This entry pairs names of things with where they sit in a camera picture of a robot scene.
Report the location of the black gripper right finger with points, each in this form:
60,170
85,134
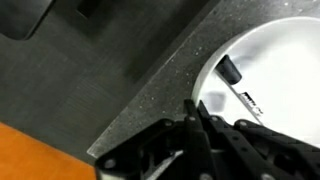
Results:
248,151

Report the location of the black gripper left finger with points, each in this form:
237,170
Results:
169,149

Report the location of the white ceramic bowl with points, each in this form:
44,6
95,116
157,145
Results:
269,75

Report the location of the orange chair seat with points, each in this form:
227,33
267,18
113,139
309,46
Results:
25,158

